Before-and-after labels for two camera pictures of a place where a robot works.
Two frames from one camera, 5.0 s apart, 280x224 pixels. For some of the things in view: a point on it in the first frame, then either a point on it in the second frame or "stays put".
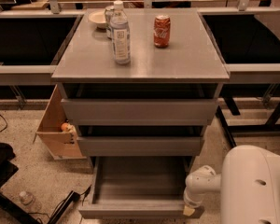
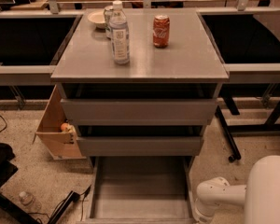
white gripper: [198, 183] -> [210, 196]
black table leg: [220, 115] stays put
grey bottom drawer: [133, 188] stays put
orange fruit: [63, 126] stays put
